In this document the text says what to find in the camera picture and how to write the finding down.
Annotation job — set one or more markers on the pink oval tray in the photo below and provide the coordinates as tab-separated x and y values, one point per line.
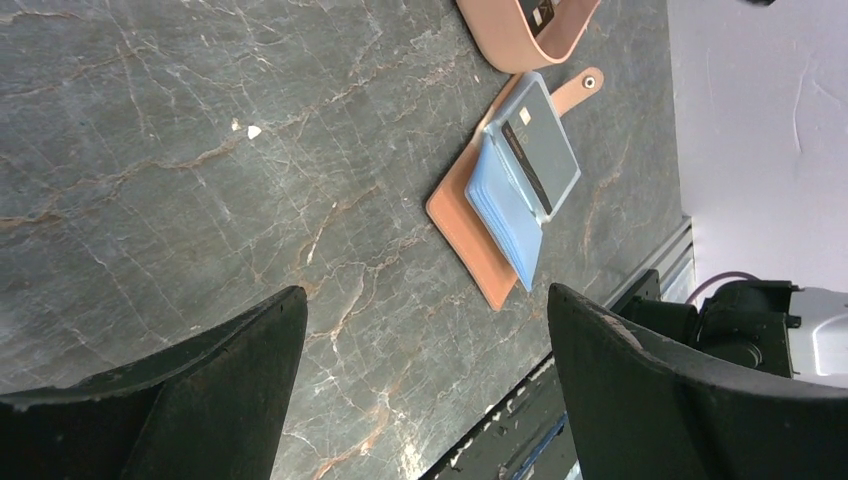
520	36

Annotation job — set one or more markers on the aluminium frame rail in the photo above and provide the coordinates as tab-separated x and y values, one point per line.
674	261

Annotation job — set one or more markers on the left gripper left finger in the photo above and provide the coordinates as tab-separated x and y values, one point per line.
210	407

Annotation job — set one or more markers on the tan leather card holder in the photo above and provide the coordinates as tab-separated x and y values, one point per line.
480	211

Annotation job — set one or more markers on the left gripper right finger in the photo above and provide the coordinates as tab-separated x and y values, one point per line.
644	406

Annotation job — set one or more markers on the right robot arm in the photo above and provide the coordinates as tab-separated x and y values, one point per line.
773	326

